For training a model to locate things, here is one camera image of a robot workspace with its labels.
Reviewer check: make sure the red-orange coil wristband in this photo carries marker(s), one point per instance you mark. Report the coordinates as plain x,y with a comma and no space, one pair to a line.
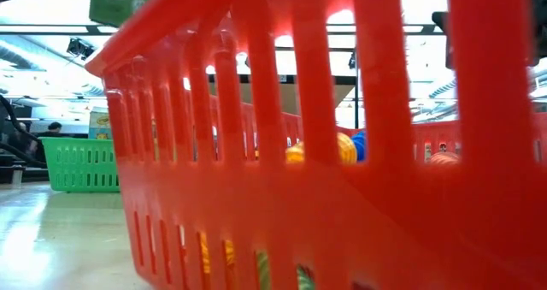
444,158

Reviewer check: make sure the blue ball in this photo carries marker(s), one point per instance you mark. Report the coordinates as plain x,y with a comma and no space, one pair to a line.
361,146

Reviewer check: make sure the yellow patterned ball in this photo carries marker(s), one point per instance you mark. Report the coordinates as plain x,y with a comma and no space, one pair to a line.
347,149

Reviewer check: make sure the green coil wristband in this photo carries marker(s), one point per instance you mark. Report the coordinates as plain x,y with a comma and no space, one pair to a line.
262,273

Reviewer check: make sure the green plastic basket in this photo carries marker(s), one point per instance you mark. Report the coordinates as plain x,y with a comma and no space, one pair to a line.
77,170

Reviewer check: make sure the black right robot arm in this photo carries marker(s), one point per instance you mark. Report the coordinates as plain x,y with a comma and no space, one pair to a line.
540,20

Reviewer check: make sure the black ceiling-mounted device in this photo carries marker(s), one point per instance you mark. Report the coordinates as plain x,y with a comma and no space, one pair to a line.
79,48
352,61

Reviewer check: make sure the red plastic basket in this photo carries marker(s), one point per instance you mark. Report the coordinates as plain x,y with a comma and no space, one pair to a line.
299,217

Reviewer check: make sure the person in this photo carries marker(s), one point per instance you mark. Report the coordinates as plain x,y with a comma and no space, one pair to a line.
53,127

